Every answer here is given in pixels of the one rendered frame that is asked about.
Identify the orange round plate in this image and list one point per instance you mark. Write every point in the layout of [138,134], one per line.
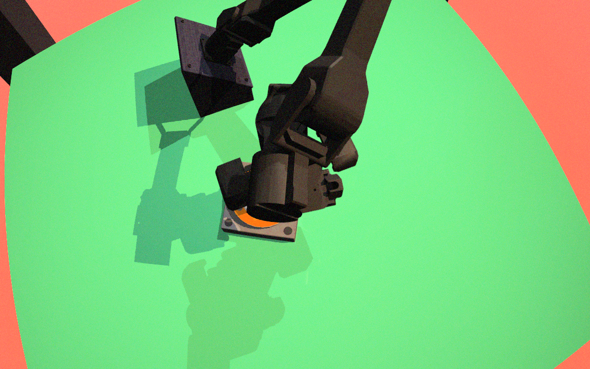
[244,217]

